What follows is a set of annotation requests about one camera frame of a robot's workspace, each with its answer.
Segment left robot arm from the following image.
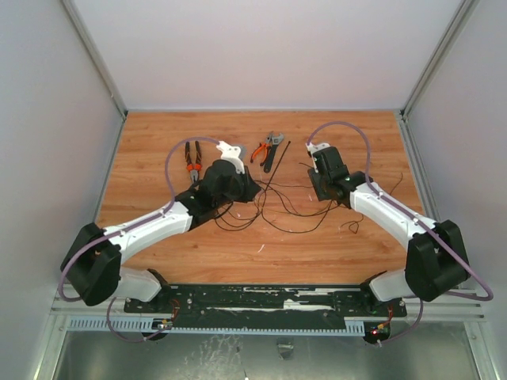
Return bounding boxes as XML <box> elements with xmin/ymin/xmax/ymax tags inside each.
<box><xmin>60</xmin><ymin>159</ymin><xmax>261</xmax><ymax>313</ymax></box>

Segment black zip tie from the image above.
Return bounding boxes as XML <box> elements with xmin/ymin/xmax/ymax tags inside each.
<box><xmin>263</xmin><ymin>140</ymin><xmax>292</xmax><ymax>194</ymax></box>

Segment aluminium frame post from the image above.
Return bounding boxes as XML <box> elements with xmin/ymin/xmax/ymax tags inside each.
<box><xmin>399</xmin><ymin>0</ymin><xmax>479</xmax><ymax>123</ymax></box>
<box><xmin>60</xmin><ymin>0</ymin><xmax>128</xmax><ymax>120</ymax></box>

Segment grey slotted cable duct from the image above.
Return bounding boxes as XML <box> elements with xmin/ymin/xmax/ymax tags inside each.
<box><xmin>66</xmin><ymin>315</ymin><xmax>365</xmax><ymax>336</ymax></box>

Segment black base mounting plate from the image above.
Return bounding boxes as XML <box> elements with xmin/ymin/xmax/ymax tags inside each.
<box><xmin>124</xmin><ymin>284</ymin><xmax>407</xmax><ymax>329</ymax></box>

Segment orange black combination pliers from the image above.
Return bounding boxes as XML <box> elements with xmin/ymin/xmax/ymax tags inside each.
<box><xmin>185</xmin><ymin>141</ymin><xmax>202</xmax><ymax>184</ymax></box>

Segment black adjustable wrench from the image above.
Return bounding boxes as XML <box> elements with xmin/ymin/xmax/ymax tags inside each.
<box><xmin>262</xmin><ymin>133</ymin><xmax>284</xmax><ymax>173</ymax></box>

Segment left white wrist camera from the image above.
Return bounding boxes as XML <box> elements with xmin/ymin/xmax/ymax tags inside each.
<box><xmin>216</xmin><ymin>141</ymin><xmax>246</xmax><ymax>174</ymax></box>

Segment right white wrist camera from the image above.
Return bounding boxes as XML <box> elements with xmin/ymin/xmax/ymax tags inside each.
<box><xmin>306</xmin><ymin>142</ymin><xmax>330</xmax><ymax>158</ymax></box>

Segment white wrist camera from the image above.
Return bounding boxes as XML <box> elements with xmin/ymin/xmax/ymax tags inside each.
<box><xmin>306</xmin><ymin>142</ymin><xmax>330</xmax><ymax>158</ymax></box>
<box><xmin>216</xmin><ymin>141</ymin><xmax>246</xmax><ymax>174</ymax></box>

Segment thin brown yellow wire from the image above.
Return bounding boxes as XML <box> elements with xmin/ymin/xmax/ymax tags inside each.
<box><xmin>253</xmin><ymin>172</ymin><xmax>405</xmax><ymax>217</ymax></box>

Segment black wire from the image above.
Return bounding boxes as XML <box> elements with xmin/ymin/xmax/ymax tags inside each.
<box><xmin>213</xmin><ymin>161</ymin><xmax>360</xmax><ymax>234</ymax></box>

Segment aluminium front rail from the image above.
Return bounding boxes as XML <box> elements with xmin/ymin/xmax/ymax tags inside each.
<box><xmin>50</xmin><ymin>283</ymin><xmax>485</xmax><ymax>321</ymax></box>

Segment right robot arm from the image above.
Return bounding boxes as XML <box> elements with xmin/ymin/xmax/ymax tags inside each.
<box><xmin>307</xmin><ymin>143</ymin><xmax>471</xmax><ymax>315</ymax></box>

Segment orange needle nose pliers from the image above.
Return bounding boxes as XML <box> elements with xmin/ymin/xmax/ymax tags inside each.
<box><xmin>250</xmin><ymin>132</ymin><xmax>273</xmax><ymax>166</ymax></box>

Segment left aluminium frame post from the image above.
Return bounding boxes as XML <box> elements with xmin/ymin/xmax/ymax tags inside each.
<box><xmin>60</xmin><ymin>0</ymin><xmax>128</xmax><ymax>120</ymax></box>

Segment right aluminium frame post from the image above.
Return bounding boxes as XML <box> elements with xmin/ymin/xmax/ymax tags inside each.
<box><xmin>399</xmin><ymin>0</ymin><xmax>479</xmax><ymax>123</ymax></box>

